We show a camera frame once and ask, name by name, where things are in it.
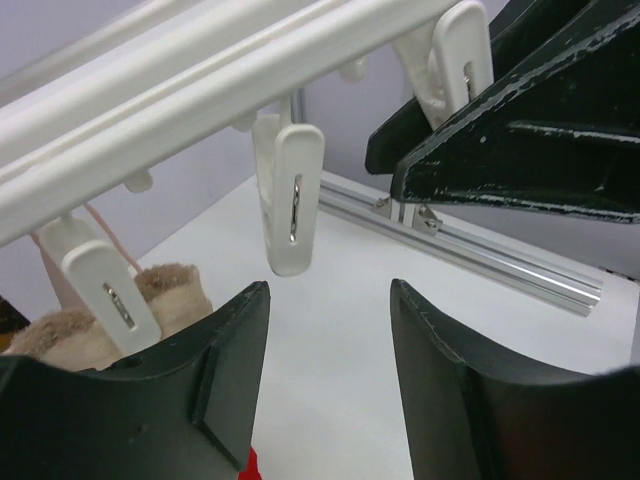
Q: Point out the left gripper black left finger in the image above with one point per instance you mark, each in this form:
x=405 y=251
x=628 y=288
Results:
x=182 y=409

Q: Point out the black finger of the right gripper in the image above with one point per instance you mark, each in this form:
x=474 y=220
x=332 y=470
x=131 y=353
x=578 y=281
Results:
x=519 y=30
x=558 y=135

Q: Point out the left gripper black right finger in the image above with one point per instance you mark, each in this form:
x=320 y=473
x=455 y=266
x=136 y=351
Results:
x=475 y=409

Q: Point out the red beige animal sock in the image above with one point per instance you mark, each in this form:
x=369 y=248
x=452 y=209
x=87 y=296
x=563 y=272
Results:
x=251 y=472

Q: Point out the white hanger clip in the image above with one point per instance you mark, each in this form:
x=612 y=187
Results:
x=448 y=60
x=97 y=271
x=289 y=165

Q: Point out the pink beige sock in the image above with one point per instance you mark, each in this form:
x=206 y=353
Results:
x=72 y=339

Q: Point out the white plastic clip hanger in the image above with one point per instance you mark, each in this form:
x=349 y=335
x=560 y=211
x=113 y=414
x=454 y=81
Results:
x=165 y=79

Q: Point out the aluminium side rail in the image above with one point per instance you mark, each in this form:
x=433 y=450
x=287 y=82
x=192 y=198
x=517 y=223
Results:
x=418 y=226

